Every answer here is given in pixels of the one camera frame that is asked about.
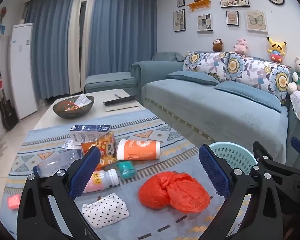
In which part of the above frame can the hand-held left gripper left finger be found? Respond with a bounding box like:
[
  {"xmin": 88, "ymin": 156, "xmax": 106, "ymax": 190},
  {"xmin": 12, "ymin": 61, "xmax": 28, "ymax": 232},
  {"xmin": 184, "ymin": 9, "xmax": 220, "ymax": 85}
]
[{"xmin": 16, "ymin": 145, "xmax": 102, "ymax": 240}]

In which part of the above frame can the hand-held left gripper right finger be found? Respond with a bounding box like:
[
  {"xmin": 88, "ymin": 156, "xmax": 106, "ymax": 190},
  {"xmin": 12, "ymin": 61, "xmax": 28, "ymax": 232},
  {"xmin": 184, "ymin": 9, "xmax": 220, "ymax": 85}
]
[{"xmin": 199, "ymin": 144, "xmax": 288, "ymax": 240}]

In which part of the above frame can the light green plastic basket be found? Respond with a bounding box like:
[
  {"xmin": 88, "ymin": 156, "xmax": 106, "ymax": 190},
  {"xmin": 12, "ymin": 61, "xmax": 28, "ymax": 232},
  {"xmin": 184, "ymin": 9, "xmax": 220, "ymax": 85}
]
[{"xmin": 209, "ymin": 142, "xmax": 258, "ymax": 176}]

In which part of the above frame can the orange panda snack packet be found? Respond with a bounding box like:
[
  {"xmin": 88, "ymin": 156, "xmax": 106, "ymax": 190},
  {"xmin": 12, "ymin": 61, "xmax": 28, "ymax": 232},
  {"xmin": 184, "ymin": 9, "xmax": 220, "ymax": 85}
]
[{"xmin": 81, "ymin": 132, "xmax": 116, "ymax": 171}]

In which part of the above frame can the teal small container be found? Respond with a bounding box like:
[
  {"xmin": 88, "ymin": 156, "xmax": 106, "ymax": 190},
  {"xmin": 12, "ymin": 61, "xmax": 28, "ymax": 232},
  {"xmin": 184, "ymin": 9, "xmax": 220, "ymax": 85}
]
[{"xmin": 116, "ymin": 161, "xmax": 137, "ymax": 179}]

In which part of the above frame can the orange paper cup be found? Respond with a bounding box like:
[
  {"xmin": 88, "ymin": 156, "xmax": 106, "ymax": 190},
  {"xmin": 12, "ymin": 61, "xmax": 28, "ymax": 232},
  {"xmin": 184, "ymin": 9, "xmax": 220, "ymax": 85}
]
[{"xmin": 117, "ymin": 138, "xmax": 161, "ymax": 161}]

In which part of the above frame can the white bottle with pink label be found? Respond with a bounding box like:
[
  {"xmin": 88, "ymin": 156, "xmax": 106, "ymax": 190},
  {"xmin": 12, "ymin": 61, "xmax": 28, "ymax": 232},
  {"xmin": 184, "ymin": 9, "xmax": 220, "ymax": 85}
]
[{"xmin": 82, "ymin": 169, "xmax": 120, "ymax": 193}]

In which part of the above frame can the silver foil wrapper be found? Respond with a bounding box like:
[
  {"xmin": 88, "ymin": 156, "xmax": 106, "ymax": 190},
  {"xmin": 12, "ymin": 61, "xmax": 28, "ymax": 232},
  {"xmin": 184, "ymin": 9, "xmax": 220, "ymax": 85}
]
[{"xmin": 62, "ymin": 138, "xmax": 78, "ymax": 151}]

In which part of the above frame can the clear plastic bottle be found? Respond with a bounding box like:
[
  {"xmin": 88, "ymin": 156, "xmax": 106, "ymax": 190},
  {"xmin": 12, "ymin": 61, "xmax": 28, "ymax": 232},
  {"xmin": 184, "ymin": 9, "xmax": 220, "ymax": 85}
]
[{"xmin": 33, "ymin": 151, "xmax": 84, "ymax": 179}]

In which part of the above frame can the blue and white milk carton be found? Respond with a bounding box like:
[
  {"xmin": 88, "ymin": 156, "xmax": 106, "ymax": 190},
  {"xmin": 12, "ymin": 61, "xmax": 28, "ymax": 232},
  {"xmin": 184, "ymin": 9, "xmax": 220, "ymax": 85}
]
[{"xmin": 69, "ymin": 124, "xmax": 112, "ymax": 146}]

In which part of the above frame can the polka dot tissue pack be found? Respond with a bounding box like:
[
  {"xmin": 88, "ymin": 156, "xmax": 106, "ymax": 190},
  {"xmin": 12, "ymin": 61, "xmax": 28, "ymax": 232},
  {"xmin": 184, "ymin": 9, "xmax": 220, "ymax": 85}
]
[{"xmin": 82, "ymin": 193, "xmax": 130, "ymax": 229}]

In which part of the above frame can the orange plastic bag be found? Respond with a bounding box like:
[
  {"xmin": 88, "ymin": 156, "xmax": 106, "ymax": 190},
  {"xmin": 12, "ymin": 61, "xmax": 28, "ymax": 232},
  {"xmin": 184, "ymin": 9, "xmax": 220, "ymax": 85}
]
[{"xmin": 138, "ymin": 171, "xmax": 211, "ymax": 214}]

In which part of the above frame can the white coffee table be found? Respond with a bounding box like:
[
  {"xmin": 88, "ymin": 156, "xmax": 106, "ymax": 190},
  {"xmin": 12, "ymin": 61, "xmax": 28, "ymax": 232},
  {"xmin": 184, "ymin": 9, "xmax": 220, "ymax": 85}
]
[{"xmin": 32, "ymin": 88, "xmax": 147, "ymax": 131}]

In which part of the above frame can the dark round bowl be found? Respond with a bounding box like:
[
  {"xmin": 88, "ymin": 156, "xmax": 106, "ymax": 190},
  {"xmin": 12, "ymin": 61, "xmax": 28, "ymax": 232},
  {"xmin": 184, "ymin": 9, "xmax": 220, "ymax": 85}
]
[{"xmin": 52, "ymin": 95, "xmax": 95, "ymax": 119}]

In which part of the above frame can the large blue cushion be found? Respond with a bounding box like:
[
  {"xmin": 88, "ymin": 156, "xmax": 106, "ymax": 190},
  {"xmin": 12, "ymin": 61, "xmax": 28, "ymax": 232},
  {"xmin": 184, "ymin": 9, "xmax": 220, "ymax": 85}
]
[{"xmin": 213, "ymin": 81, "xmax": 283, "ymax": 113}]

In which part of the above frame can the blue sofa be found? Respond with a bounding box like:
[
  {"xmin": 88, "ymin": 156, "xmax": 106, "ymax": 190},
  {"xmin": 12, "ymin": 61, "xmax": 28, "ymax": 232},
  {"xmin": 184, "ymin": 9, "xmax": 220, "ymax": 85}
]
[{"xmin": 84, "ymin": 51, "xmax": 300, "ymax": 164}]

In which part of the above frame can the floral cushion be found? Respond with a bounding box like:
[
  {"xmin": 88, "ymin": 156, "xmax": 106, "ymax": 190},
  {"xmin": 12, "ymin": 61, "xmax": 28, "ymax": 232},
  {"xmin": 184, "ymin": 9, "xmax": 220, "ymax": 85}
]
[
  {"xmin": 262, "ymin": 62, "xmax": 291, "ymax": 105},
  {"xmin": 225, "ymin": 52, "xmax": 273, "ymax": 87},
  {"xmin": 182, "ymin": 51, "xmax": 231, "ymax": 82}
]

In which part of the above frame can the white paper packet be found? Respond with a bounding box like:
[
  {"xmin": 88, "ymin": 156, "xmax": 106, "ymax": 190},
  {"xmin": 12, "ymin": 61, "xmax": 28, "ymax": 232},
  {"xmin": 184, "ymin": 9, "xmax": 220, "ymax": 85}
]
[{"xmin": 74, "ymin": 93, "xmax": 94, "ymax": 107}]

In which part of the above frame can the blue patterned rug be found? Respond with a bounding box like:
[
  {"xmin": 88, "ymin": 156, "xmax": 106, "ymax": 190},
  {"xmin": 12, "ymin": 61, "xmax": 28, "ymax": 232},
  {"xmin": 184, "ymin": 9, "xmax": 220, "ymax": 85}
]
[{"xmin": 0, "ymin": 109, "xmax": 253, "ymax": 240}]

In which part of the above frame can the grey notebook with black cover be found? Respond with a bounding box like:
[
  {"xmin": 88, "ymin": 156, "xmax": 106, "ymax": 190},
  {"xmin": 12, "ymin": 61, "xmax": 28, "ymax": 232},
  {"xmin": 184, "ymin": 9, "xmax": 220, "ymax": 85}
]
[{"xmin": 103, "ymin": 95, "xmax": 140, "ymax": 112}]

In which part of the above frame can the pink soft block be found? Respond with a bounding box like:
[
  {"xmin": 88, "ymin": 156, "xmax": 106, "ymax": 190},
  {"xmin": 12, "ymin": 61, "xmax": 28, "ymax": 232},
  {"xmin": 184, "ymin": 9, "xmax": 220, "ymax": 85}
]
[{"xmin": 7, "ymin": 193, "xmax": 21, "ymax": 210}]

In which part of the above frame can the yellow plush toy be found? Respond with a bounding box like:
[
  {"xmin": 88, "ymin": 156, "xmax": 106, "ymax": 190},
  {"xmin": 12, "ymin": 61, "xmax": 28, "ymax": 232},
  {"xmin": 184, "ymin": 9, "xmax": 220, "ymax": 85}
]
[{"xmin": 266, "ymin": 36, "xmax": 287, "ymax": 63}]

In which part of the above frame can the small blue cushion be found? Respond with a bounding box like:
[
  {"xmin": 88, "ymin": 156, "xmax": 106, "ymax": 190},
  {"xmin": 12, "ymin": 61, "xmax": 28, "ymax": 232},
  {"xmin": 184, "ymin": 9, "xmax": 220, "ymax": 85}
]
[{"xmin": 166, "ymin": 70, "xmax": 220, "ymax": 86}]

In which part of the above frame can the black guitar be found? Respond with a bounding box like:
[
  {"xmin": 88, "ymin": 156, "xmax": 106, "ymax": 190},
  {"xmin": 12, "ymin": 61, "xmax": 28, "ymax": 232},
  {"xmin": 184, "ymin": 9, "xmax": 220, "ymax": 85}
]
[{"xmin": 0, "ymin": 68, "xmax": 19, "ymax": 131}]

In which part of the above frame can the pink pig plush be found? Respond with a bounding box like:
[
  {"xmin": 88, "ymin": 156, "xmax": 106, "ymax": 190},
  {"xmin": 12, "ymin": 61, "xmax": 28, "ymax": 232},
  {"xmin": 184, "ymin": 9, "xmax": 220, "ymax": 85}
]
[{"xmin": 233, "ymin": 38, "xmax": 248, "ymax": 55}]

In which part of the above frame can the white refrigerator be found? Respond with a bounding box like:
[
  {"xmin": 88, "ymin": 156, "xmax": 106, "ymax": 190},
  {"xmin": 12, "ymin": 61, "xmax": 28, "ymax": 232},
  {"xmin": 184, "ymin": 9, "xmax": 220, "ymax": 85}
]
[{"xmin": 9, "ymin": 23, "xmax": 38, "ymax": 121}]

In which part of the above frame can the brown monkey plush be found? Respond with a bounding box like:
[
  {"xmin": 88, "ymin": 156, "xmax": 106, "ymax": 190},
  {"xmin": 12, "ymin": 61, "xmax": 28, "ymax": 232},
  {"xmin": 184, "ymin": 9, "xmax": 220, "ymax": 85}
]
[{"xmin": 212, "ymin": 38, "xmax": 224, "ymax": 53}]

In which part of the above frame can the butterfly framed picture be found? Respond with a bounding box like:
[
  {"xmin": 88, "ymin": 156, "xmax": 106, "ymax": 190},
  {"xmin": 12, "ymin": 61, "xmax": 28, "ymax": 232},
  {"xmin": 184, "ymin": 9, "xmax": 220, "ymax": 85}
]
[{"xmin": 245, "ymin": 10, "xmax": 269, "ymax": 33}]

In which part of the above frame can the blue curtain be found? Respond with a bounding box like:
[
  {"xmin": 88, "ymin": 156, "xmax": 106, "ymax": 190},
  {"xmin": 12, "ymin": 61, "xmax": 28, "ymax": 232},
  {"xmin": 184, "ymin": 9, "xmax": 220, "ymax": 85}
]
[
  {"xmin": 24, "ymin": 0, "xmax": 76, "ymax": 101},
  {"xmin": 86, "ymin": 0, "xmax": 158, "ymax": 77}
]

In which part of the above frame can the white curtain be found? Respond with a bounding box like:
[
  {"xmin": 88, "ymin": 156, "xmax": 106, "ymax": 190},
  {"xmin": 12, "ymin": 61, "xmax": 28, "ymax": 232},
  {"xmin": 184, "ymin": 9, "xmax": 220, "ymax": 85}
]
[{"xmin": 68, "ymin": 0, "xmax": 97, "ymax": 96}]

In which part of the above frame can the square black framed picture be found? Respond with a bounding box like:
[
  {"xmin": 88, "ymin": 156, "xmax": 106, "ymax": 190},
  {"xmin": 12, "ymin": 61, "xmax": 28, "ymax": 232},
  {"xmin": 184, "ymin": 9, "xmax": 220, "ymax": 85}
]
[{"xmin": 226, "ymin": 10, "xmax": 239, "ymax": 26}]

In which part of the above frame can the newspaper print canvas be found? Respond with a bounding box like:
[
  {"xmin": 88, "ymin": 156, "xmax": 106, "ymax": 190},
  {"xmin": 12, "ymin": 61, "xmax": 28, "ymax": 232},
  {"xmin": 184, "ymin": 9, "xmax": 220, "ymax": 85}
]
[{"xmin": 196, "ymin": 13, "xmax": 214, "ymax": 33}]

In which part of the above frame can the tall black framed picture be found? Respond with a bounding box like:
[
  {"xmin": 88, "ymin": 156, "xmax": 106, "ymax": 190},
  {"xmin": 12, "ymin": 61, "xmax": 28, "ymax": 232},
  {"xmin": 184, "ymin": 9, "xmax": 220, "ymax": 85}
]
[{"xmin": 173, "ymin": 9, "xmax": 186, "ymax": 33}]

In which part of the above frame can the orange cable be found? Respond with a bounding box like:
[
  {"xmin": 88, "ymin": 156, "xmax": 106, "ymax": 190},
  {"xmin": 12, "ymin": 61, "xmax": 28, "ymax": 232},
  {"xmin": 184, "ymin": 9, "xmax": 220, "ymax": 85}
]
[{"xmin": 56, "ymin": 100, "xmax": 83, "ymax": 112}]

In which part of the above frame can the orange wall shelf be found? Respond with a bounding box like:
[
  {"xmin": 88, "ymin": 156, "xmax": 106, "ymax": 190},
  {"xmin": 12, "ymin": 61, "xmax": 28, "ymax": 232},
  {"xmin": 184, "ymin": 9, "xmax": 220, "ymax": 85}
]
[{"xmin": 186, "ymin": 0, "xmax": 212, "ymax": 12}]

